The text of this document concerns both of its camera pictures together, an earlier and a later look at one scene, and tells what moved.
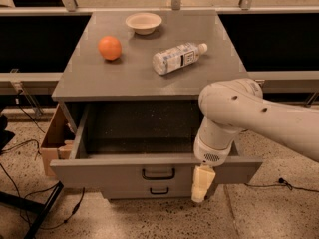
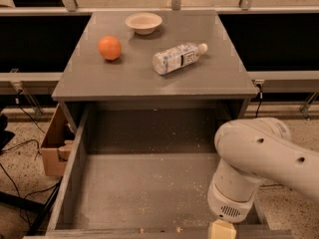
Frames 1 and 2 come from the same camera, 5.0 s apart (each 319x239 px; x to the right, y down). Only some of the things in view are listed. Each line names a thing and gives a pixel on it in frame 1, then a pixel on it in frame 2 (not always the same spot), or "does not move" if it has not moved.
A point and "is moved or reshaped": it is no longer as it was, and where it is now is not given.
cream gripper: (209, 153) to (229, 205)
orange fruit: (110, 47) does not move
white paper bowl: (144, 23) does not move
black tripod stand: (17, 201) does not move
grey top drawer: (146, 143) is moved or reshaped
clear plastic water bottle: (177, 57) does not move
